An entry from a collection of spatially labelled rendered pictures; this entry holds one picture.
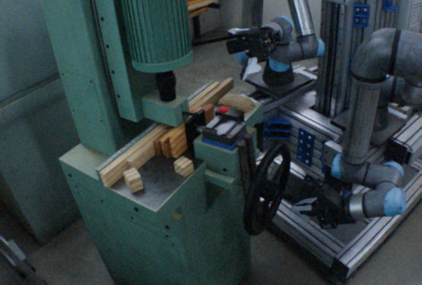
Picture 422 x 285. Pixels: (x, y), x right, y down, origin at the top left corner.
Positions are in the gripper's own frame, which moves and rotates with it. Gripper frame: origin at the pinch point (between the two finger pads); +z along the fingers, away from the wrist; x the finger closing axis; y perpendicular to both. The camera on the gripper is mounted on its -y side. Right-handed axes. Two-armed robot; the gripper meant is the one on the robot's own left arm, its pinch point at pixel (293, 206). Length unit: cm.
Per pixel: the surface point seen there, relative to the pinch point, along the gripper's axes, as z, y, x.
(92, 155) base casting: 56, -43, -20
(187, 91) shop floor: 177, -22, 157
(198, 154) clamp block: 12.1, -31.1, -12.4
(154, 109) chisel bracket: 23, -48, -10
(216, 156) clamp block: 6.0, -29.2, -12.4
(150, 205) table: 13.4, -29.7, -34.3
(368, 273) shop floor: 7, 78, 38
